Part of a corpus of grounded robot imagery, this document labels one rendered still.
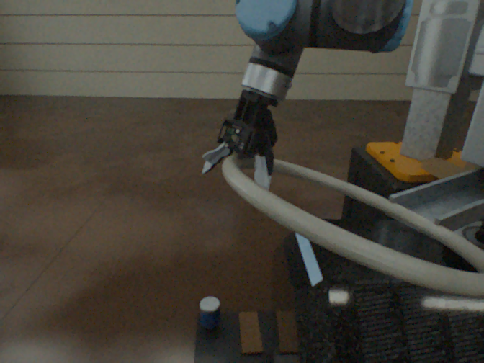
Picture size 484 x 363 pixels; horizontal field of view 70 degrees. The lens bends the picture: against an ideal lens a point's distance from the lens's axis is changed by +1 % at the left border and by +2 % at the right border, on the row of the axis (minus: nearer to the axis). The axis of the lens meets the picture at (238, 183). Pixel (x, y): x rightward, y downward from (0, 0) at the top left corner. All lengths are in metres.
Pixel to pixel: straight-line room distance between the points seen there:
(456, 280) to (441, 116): 1.55
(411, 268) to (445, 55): 1.53
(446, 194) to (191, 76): 6.40
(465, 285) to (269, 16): 0.42
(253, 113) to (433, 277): 0.40
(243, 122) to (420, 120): 1.49
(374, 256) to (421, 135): 1.65
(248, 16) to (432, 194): 0.66
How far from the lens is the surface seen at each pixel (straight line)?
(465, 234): 1.30
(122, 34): 7.41
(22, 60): 8.41
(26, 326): 2.27
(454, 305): 1.20
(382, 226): 1.34
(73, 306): 2.27
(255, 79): 0.65
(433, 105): 2.00
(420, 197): 0.95
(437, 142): 2.02
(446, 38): 1.89
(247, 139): 0.64
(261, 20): 0.53
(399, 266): 0.44
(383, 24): 0.49
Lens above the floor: 1.48
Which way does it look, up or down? 26 degrees down
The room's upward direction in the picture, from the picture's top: straight up
